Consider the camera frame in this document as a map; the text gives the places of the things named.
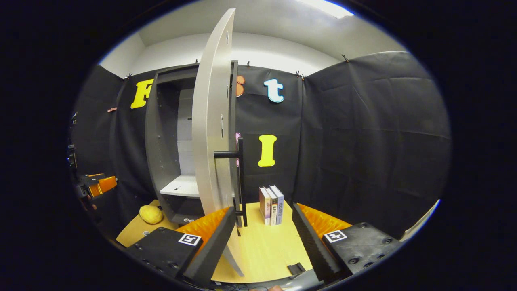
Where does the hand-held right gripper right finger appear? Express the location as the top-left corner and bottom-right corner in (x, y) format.
(292, 203), (406, 283)

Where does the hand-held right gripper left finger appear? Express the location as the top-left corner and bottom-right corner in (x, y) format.
(125, 207), (237, 288)

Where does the dark grey cabinet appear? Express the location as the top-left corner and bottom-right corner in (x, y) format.
(145, 61), (240, 225)

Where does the black door handle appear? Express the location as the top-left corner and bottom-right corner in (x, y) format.
(213, 137), (248, 228)

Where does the beige cabinet door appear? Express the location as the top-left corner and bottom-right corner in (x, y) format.
(192, 8), (246, 277)

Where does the yellow plush toy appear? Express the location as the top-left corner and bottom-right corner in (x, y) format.
(139, 205), (164, 225)

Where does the black backdrop cloth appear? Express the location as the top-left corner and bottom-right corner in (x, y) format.
(71, 51), (452, 239)

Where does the long ceiling light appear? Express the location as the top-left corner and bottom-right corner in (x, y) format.
(299, 0), (354, 19)

